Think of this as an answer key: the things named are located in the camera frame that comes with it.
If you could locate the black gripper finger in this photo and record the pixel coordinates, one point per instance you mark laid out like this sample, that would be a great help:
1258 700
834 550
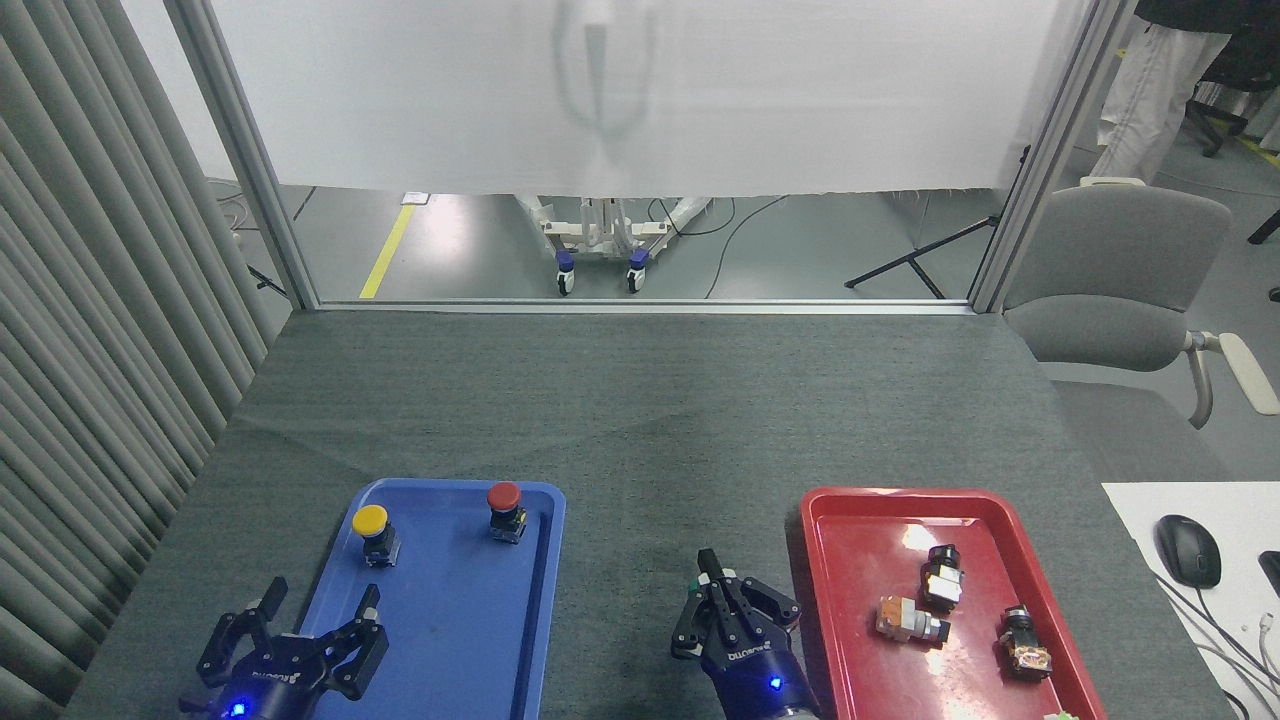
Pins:
225 650
700 620
360 655
765 610

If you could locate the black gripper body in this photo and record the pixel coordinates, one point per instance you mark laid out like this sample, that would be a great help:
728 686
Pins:
755 675
280 680

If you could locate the green push button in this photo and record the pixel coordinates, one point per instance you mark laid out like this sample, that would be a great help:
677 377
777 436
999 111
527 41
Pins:
692 581

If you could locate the yellow push button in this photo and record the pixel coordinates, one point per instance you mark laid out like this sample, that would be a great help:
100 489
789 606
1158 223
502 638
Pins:
370 520

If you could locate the red push button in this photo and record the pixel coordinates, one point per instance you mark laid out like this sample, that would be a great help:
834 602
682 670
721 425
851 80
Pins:
504 496

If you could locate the blue plastic tray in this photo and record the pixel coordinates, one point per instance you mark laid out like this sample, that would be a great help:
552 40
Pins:
460 620

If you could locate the red plastic tray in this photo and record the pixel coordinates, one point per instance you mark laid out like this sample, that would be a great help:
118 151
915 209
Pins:
870 560

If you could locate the grey pleated curtain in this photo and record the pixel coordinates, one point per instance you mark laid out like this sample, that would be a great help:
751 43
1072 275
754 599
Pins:
90 350

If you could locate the black tripod stand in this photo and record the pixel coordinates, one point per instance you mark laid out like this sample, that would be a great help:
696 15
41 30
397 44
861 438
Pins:
915 258

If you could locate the white wheeled stand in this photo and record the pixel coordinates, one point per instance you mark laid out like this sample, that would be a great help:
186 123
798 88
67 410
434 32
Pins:
600 240

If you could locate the black computer mouse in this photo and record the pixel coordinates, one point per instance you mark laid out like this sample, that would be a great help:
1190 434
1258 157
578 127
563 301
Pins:
1188 552

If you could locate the white side table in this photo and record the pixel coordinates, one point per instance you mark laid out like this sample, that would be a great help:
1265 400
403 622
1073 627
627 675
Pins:
1240 520

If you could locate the grey office chair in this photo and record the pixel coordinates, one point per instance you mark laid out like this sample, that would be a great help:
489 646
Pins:
1110 260

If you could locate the black device at table edge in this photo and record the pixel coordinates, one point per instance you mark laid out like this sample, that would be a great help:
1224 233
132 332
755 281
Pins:
1271 572

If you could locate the white hanging sheet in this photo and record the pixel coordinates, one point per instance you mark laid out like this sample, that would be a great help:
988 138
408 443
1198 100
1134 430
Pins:
700 100

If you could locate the person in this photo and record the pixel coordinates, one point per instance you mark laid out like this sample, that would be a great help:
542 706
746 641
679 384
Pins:
1150 90

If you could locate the black office chair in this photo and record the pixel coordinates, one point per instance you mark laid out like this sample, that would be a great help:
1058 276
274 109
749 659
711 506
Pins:
1215 125

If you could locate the orange and white switch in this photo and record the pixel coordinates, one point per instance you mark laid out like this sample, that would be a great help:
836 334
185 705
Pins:
900 618

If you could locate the black and white switch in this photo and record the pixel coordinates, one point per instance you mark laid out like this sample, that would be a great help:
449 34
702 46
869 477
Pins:
942 582

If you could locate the black switch with orange base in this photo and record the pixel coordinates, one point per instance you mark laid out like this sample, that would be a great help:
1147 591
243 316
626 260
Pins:
1024 645

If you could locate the silver frame post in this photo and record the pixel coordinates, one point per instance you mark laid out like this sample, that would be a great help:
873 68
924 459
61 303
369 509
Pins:
1045 160
250 170

